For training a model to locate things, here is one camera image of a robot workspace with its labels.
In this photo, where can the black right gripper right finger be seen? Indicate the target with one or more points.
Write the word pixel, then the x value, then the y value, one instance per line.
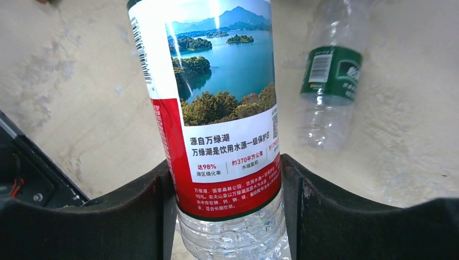
pixel 325 221

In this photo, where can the dark green label bottle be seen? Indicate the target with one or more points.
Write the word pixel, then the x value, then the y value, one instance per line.
pixel 338 40

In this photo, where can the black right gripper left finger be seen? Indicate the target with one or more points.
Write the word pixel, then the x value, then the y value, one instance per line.
pixel 135 221

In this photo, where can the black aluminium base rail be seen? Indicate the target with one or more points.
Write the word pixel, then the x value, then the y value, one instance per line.
pixel 29 175

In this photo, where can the lake picture red label bottle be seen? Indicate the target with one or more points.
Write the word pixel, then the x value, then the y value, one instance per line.
pixel 209 71

